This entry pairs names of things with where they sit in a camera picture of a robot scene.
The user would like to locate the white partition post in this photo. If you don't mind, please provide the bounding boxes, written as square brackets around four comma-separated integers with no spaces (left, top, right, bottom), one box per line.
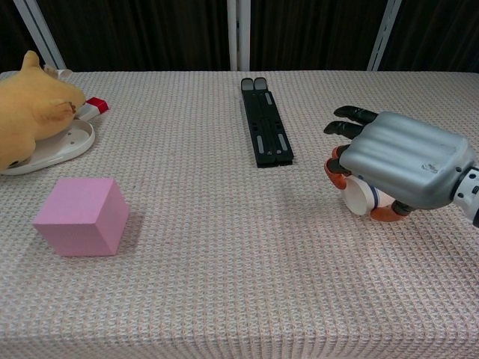
[12,0,69,73]
[226,0,251,73]
[366,0,403,73]

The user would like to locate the red and white tube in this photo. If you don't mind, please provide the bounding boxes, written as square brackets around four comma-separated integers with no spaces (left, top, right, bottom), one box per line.
[76,96,111,123]

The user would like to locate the dark green partition panel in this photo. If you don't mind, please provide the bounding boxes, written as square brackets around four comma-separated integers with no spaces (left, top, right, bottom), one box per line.
[380,0,479,73]
[36,0,230,72]
[0,0,30,73]
[249,0,383,72]

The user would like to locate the white paper cup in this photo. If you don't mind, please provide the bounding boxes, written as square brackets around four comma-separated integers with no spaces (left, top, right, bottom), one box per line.
[341,176,394,217]

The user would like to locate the white oval dish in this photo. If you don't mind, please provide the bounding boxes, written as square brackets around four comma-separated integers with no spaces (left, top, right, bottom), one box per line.
[0,118,97,177]

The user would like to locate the black folding stand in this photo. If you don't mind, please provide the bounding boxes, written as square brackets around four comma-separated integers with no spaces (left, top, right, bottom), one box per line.
[239,76,296,169]

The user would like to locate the yellow plush toy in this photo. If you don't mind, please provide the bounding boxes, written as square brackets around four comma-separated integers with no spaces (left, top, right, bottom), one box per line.
[0,49,87,174]

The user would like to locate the beige waffle tablecloth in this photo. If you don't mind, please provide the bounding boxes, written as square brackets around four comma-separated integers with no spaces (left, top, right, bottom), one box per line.
[0,70,479,359]

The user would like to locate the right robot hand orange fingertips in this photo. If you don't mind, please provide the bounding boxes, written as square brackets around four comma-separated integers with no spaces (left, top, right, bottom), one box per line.
[323,105,477,223]

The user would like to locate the pink foam cube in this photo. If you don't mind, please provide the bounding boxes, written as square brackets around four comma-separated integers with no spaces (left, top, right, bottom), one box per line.
[31,177,131,258]

